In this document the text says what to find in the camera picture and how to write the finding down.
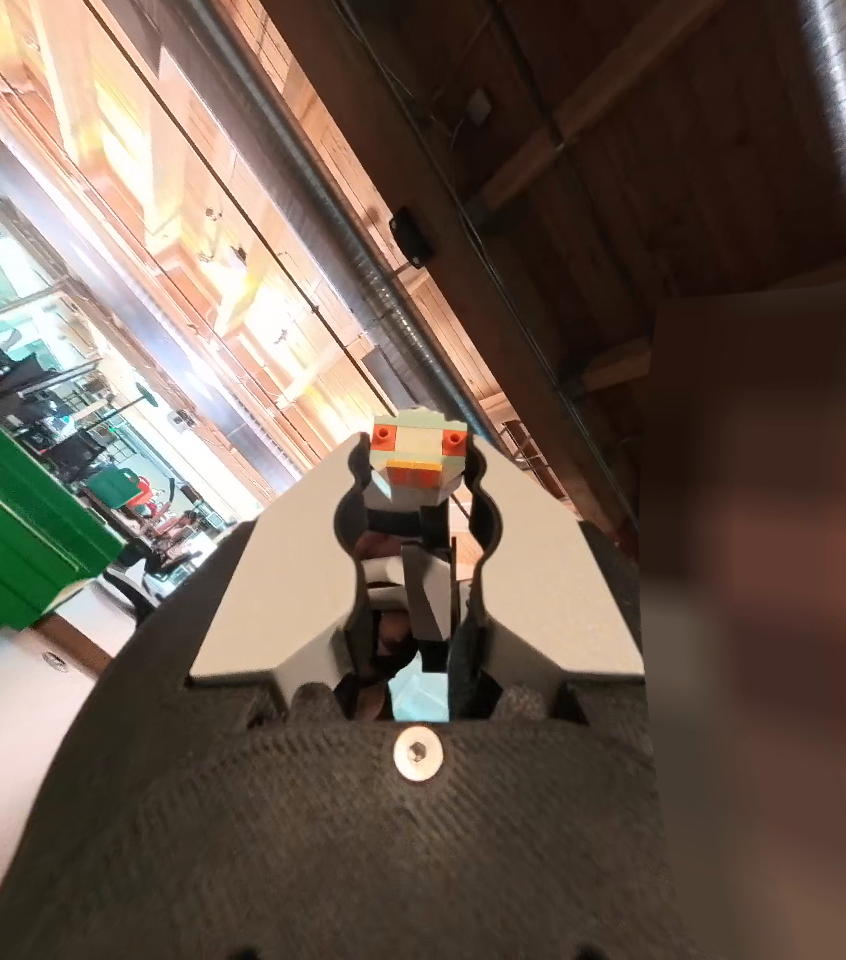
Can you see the narrow metal ceiling duct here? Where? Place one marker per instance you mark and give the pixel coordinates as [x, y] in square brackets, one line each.
[348, 225]

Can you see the lego bird model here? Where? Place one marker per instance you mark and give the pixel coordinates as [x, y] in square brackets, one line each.
[415, 450]

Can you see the white ceiling junction box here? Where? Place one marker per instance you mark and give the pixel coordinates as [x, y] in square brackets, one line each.
[481, 106]

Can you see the green plastic bin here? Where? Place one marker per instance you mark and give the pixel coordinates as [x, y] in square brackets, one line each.
[3, 525]

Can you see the black office chair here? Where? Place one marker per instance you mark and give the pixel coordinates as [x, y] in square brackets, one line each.
[18, 382]

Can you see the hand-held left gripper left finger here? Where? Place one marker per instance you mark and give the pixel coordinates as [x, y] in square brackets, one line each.
[280, 585]

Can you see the round silver table grommet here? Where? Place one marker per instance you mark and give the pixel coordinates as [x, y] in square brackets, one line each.
[55, 661]

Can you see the black ceiling box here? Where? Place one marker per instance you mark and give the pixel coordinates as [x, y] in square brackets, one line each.
[412, 238]

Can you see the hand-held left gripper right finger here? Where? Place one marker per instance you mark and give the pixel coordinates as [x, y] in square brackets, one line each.
[558, 592]

